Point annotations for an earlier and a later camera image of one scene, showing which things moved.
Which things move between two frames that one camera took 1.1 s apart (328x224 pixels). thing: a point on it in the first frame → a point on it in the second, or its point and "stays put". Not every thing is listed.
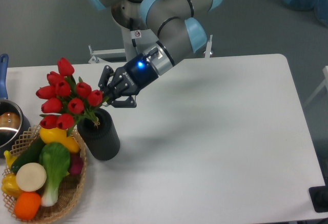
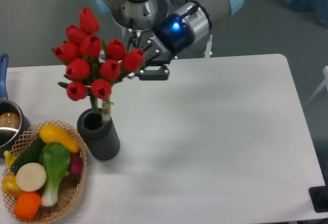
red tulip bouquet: [66, 101] → [94, 65]
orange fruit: [26, 205] stays put
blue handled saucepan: [15, 120] stays put
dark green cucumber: [31, 155] stays put
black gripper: [130, 79] → [170, 36]
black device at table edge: [319, 196] stays put
